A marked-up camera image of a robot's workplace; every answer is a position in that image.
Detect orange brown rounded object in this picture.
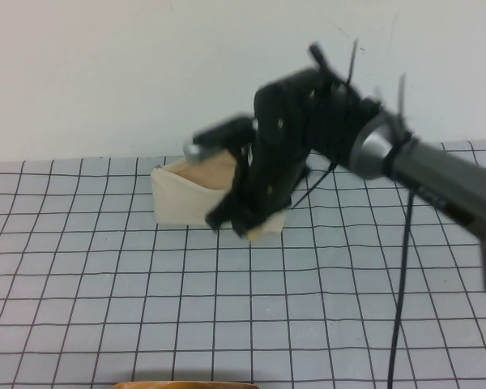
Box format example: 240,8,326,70
112,379,257,389

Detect blue grid checked tablecloth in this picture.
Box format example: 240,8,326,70
0,139,486,389

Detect black wrist camera silver lens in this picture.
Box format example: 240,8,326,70
183,114,255,164

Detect cream fabric pencil case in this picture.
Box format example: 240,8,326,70
150,156,287,237

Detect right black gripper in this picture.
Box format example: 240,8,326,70
204,68,322,239

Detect thick black cable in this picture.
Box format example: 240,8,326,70
387,188,415,389

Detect thin black cable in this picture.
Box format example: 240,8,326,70
290,160,336,209

